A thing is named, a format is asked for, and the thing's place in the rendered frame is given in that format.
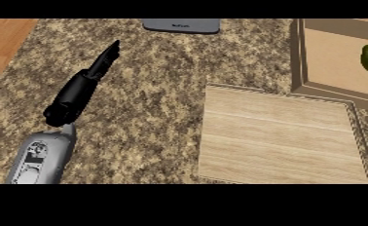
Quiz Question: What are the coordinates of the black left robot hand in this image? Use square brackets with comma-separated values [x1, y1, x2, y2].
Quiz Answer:
[41, 39, 122, 129]

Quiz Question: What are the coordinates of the pale wooden box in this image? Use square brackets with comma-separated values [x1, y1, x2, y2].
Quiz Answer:
[194, 83, 368, 185]

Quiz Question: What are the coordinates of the brown wooden tray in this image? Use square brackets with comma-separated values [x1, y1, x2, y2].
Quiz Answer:
[289, 19, 368, 110]

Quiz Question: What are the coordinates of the green pear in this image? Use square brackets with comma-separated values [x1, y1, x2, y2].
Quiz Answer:
[358, 44, 368, 70]

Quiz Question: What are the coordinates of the grey flat appliance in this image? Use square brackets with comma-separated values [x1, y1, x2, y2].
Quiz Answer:
[140, 19, 223, 35]

